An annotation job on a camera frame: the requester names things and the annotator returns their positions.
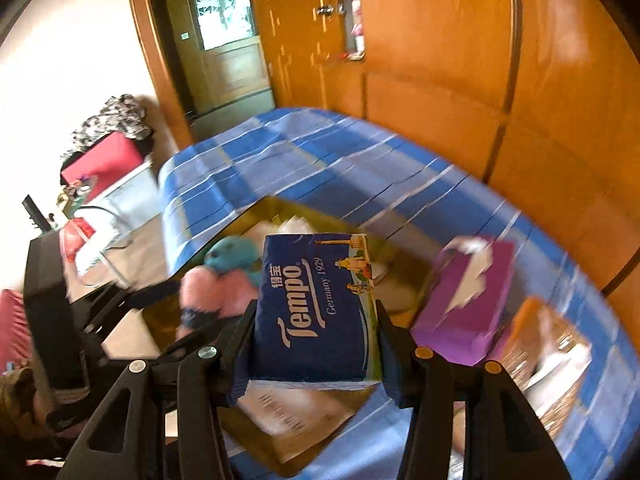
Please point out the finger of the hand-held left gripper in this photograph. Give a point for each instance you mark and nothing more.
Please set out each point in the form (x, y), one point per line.
(200, 319)
(155, 294)

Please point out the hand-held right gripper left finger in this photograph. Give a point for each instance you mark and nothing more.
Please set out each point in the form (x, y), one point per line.
(242, 375)

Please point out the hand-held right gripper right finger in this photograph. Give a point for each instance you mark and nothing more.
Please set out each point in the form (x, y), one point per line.
(390, 360)

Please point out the pink fluffy cloth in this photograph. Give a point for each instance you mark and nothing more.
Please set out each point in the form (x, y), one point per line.
(225, 295)

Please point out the blue plush toy with pink scarf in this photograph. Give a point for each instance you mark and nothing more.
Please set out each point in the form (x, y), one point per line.
(232, 255)

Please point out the blue tissue packet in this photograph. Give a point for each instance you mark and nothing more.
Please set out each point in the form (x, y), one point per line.
(310, 310)

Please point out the cardboard box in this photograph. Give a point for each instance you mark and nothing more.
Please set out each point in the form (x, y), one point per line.
(310, 440)

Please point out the purple tissue box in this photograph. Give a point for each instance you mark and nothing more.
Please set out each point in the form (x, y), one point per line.
(460, 320)

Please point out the black monitor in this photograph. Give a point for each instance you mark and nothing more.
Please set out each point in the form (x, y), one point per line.
(35, 210)

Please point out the red case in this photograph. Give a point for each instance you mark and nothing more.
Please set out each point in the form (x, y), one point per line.
(105, 160)

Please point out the silver embossed tissue box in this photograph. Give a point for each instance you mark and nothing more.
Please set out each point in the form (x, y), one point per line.
(550, 340)

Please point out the black and white patterned cloth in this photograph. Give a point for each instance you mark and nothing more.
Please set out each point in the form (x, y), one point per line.
(115, 115)

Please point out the blue checked bedsheet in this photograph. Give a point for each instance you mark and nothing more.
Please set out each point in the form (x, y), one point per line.
(350, 160)

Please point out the glass panel door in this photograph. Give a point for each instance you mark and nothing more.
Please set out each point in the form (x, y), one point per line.
(235, 70)

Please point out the wooden wardrobe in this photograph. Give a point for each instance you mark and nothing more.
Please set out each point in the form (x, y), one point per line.
(450, 35)

